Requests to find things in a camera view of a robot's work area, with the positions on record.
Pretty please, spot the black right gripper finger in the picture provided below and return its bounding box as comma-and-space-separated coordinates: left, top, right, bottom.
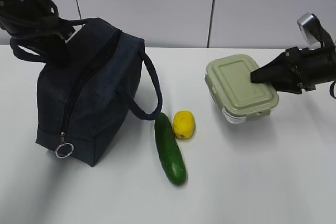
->
250, 51, 294, 83
270, 81, 302, 94

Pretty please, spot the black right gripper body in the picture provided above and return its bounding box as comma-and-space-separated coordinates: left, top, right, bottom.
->
285, 47, 316, 94

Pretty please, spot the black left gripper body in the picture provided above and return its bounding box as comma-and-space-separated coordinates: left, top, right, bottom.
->
31, 15, 76, 41

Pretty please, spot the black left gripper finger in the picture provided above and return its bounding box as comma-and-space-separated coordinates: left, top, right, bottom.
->
39, 35, 70, 67

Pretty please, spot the dark blue insulated lunch bag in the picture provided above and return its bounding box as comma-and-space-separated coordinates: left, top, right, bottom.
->
10, 18, 163, 166

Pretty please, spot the glass container with green lid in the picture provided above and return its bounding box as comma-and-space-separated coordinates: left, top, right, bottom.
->
205, 54, 279, 124

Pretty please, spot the yellow lemon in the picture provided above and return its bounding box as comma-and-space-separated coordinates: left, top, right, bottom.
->
173, 111, 195, 139

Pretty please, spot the green cucumber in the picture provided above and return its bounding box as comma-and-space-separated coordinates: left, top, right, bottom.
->
154, 112, 187, 186

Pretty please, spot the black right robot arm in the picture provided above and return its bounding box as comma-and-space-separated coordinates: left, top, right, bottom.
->
250, 45, 335, 98

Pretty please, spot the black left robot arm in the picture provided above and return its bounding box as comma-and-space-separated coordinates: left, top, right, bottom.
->
1, 0, 75, 67

